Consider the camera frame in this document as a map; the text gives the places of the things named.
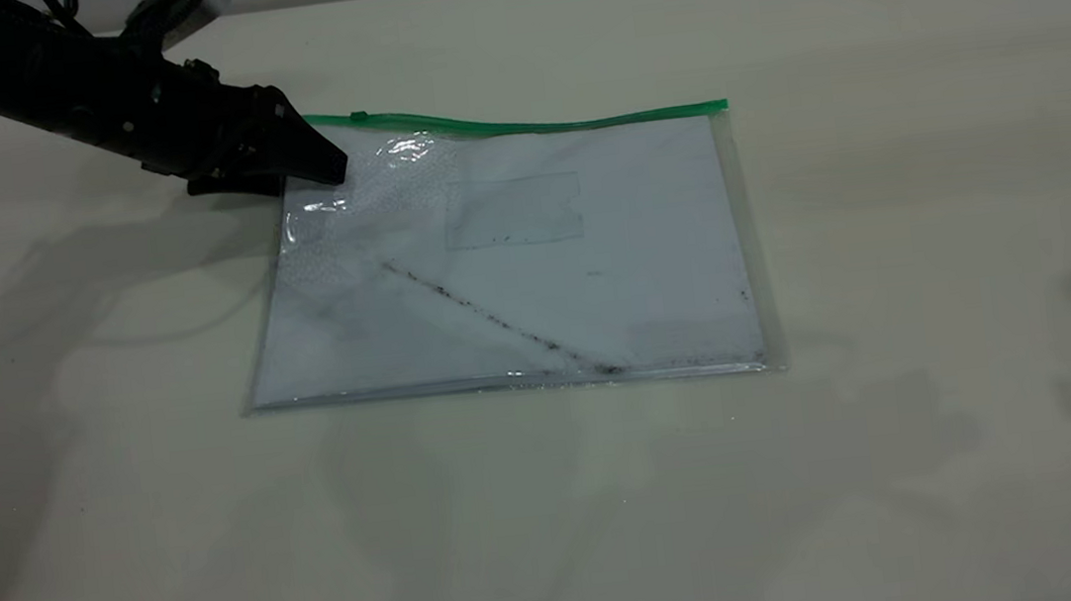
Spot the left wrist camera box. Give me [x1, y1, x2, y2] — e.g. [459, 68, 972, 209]
[121, 0, 233, 53]

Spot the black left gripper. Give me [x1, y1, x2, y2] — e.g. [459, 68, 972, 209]
[128, 43, 352, 213]

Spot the transparent bag with green zip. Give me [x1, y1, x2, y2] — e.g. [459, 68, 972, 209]
[214, 68, 788, 430]

